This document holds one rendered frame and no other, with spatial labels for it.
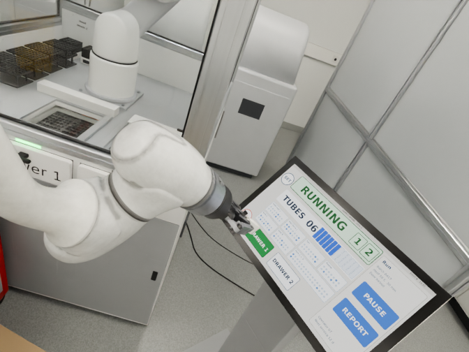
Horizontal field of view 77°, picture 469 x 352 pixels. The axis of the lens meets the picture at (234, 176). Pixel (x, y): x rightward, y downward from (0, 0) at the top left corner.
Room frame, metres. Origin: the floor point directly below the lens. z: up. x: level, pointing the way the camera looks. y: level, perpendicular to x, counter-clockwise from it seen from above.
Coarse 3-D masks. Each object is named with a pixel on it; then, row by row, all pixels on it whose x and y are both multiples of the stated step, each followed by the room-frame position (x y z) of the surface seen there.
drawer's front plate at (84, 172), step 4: (80, 164) 0.73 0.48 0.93; (80, 168) 0.72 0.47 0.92; (84, 168) 0.72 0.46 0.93; (88, 168) 0.72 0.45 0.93; (92, 168) 0.73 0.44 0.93; (80, 172) 0.72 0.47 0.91; (84, 172) 0.72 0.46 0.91; (88, 172) 0.72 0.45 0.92; (92, 172) 0.72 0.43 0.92; (96, 172) 0.73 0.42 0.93; (100, 172) 0.73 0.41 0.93; (104, 172) 0.74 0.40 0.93; (80, 176) 0.72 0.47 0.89; (84, 176) 0.72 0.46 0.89; (88, 176) 0.72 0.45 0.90; (92, 176) 0.72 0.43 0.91; (96, 176) 0.72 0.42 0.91; (100, 176) 0.73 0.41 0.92; (104, 176) 0.73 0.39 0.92
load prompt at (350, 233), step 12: (300, 180) 0.78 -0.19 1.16; (300, 192) 0.75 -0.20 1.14; (312, 192) 0.74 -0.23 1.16; (312, 204) 0.71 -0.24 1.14; (324, 204) 0.71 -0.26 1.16; (324, 216) 0.68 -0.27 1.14; (336, 216) 0.68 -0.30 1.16; (336, 228) 0.65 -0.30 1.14; (348, 228) 0.64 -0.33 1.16; (348, 240) 0.62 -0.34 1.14; (360, 240) 0.62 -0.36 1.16; (360, 252) 0.59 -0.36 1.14; (372, 252) 0.59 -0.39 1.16; (384, 252) 0.59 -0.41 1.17
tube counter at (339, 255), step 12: (312, 228) 0.65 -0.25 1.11; (324, 228) 0.65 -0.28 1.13; (324, 240) 0.62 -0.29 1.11; (336, 240) 0.62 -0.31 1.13; (336, 252) 0.60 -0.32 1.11; (348, 252) 0.59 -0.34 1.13; (336, 264) 0.57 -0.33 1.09; (348, 264) 0.57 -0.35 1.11; (360, 264) 0.57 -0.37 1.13; (348, 276) 0.55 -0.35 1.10
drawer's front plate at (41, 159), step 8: (16, 144) 0.70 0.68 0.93; (24, 152) 0.70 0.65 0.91; (32, 152) 0.70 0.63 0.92; (40, 152) 0.71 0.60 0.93; (48, 152) 0.72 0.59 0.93; (32, 160) 0.70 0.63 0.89; (40, 160) 0.70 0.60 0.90; (48, 160) 0.71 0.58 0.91; (56, 160) 0.71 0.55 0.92; (64, 160) 0.72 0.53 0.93; (40, 168) 0.70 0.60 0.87; (48, 168) 0.71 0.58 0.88; (56, 168) 0.71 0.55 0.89; (64, 168) 0.71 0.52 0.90; (72, 168) 0.73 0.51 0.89; (32, 176) 0.70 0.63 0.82; (40, 176) 0.70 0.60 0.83; (48, 176) 0.71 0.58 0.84; (56, 176) 0.71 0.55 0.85; (64, 176) 0.71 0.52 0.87
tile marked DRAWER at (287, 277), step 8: (272, 256) 0.60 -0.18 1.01; (280, 256) 0.60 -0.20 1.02; (272, 264) 0.58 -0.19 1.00; (280, 264) 0.58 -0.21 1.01; (288, 264) 0.58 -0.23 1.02; (280, 272) 0.56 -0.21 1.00; (288, 272) 0.56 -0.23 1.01; (280, 280) 0.55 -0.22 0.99; (288, 280) 0.55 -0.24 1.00; (296, 280) 0.55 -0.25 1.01; (288, 288) 0.53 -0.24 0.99
